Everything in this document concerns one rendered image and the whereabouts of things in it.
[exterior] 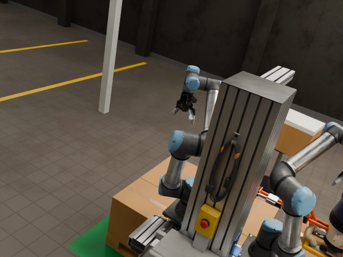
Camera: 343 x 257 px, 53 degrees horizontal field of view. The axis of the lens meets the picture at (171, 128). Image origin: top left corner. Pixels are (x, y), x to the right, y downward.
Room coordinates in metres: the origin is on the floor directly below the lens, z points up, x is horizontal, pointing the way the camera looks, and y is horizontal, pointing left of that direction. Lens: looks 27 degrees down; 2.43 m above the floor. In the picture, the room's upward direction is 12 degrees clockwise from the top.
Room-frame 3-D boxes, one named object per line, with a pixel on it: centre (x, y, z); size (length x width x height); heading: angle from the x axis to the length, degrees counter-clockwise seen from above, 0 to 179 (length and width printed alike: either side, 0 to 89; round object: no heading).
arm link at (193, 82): (1.84, -0.08, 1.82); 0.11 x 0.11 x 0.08; 4
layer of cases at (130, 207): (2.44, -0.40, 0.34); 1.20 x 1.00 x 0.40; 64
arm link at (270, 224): (1.46, -0.65, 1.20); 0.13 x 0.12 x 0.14; 34
